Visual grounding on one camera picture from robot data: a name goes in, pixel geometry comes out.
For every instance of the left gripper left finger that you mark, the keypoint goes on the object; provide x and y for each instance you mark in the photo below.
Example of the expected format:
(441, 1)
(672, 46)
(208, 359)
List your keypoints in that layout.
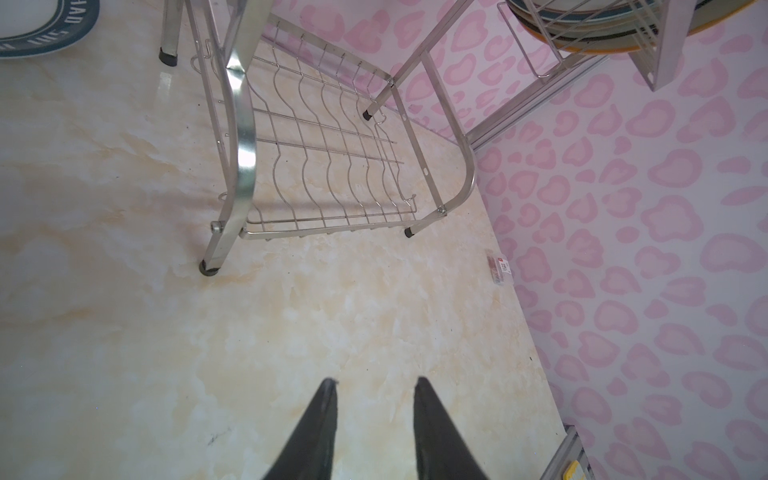
(309, 451)

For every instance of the small pink box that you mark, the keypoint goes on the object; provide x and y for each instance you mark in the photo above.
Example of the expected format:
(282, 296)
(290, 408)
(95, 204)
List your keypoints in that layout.
(499, 267)

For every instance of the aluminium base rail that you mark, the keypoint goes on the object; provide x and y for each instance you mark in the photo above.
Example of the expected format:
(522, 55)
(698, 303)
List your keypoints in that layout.
(570, 449)

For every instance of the white plate black text rim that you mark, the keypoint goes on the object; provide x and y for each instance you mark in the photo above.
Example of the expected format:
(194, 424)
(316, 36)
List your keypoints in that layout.
(32, 28)

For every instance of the silver two-tier dish rack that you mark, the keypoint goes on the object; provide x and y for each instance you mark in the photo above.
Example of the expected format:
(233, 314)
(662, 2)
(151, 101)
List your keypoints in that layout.
(652, 33)

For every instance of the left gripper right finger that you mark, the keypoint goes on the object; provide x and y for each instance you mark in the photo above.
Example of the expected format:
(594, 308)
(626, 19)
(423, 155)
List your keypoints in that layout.
(440, 450)

